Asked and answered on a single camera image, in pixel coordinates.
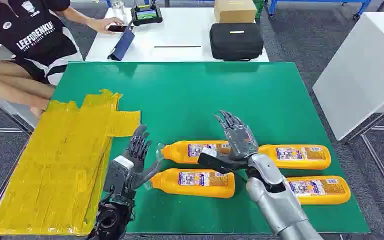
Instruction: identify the green table mat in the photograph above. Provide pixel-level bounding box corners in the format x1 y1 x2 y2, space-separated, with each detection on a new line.
51 61 371 235

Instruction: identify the blue wheeled rack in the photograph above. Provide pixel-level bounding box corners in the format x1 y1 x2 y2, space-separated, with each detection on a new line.
267 0 372 20

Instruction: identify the blue tablet cover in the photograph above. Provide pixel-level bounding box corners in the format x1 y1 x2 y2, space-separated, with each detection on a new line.
107 24 136 62

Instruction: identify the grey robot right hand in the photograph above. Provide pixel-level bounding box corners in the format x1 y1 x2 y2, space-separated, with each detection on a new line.
215 110 259 161

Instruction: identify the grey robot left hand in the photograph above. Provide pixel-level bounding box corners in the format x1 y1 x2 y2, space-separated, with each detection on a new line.
123 124 164 190

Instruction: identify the person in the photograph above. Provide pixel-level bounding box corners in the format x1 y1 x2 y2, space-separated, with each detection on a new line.
0 0 125 119

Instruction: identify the green crate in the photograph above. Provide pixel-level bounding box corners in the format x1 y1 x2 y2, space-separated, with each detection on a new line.
253 0 266 19

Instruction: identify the black carrying case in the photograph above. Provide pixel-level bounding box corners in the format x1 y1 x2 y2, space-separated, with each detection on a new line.
209 22 265 62

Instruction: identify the large white side table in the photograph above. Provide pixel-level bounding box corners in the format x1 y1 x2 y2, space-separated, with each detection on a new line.
312 12 384 142

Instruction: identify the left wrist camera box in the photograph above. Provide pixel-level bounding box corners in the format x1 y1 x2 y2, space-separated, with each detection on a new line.
103 155 135 197

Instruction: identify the brown cardboard box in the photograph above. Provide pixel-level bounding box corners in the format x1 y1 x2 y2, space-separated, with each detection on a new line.
213 0 258 24

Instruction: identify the orange drink bottle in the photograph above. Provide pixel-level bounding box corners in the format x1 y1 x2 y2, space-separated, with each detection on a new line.
161 140 233 165
149 167 236 199
285 175 352 206
257 144 332 171

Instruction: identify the yellow sheet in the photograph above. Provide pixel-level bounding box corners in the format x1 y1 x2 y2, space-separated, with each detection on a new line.
0 88 142 237

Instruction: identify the person's left hand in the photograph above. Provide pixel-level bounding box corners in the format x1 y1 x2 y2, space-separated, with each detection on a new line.
89 17 125 35

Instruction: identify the black remote controller with screen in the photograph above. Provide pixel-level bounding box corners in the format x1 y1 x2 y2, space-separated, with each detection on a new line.
130 3 164 27

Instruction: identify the clear glass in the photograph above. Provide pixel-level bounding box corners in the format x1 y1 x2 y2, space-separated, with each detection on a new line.
110 0 127 16

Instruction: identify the thin black strip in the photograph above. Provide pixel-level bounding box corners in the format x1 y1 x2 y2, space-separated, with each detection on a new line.
153 45 202 49

